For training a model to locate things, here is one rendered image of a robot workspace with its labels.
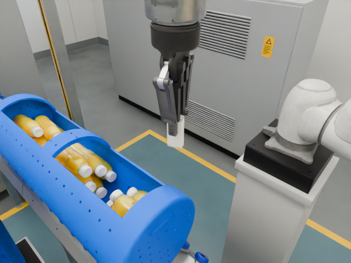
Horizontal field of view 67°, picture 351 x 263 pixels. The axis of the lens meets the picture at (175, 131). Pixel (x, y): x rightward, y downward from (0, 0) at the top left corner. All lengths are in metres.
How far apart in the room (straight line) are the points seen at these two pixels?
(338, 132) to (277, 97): 1.22
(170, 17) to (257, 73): 1.82
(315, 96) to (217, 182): 1.60
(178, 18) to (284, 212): 0.97
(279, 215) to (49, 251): 1.58
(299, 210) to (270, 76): 1.21
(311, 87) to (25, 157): 0.98
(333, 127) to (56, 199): 0.88
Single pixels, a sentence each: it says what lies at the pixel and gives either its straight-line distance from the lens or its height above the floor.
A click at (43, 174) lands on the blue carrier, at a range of 0.91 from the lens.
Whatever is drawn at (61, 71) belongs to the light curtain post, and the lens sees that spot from 1.55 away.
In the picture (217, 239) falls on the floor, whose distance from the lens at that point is 2.10.
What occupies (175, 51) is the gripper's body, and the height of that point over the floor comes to 1.62.
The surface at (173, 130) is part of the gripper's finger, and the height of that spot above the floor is 1.47.
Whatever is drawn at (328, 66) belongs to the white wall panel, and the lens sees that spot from 3.34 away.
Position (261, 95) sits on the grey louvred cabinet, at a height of 0.77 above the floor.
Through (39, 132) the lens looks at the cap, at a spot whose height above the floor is 1.14.
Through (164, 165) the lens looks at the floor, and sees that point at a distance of 2.59.
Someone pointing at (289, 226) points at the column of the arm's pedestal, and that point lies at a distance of 1.25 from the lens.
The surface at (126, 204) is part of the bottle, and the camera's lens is 0.77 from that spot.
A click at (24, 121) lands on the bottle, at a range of 1.24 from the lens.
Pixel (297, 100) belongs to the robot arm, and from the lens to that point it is 1.02.
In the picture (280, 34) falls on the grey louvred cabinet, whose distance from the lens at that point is 2.03.
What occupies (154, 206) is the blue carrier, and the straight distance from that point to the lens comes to 0.67.
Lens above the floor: 1.75
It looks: 35 degrees down
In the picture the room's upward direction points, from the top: straight up
